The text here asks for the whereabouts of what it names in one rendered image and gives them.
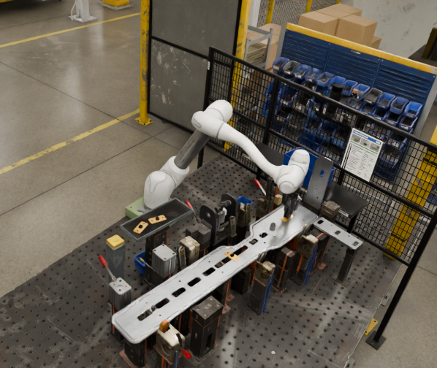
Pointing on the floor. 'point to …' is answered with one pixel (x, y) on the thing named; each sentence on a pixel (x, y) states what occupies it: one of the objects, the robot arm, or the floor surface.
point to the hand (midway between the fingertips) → (288, 212)
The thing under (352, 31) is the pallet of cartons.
